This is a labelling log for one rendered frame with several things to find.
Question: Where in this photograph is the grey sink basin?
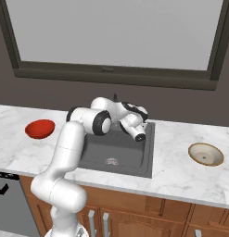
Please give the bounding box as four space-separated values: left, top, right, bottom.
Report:
76 119 157 180

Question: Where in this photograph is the silver sink drain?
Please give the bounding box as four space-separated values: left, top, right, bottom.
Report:
105 157 120 166

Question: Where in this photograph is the beige bowl with brown rim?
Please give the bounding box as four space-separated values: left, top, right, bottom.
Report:
187 142 225 168

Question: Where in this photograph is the red bowl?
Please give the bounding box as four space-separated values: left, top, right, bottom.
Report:
24 118 57 140

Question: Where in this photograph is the brown wooden drawer front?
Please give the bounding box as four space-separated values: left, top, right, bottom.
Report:
80 184 166 218
164 198 229 231

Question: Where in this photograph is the brown wooden cupboard door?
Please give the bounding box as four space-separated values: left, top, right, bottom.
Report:
98 207 185 237
184 223 229 237
76 205 100 237

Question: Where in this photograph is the grey dishwasher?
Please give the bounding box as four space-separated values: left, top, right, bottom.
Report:
0 170 43 237

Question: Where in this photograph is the window with dark frame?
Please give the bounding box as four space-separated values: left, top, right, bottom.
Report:
0 0 229 92

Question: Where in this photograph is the black dishwasher handle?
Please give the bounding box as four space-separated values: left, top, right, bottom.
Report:
0 182 10 196

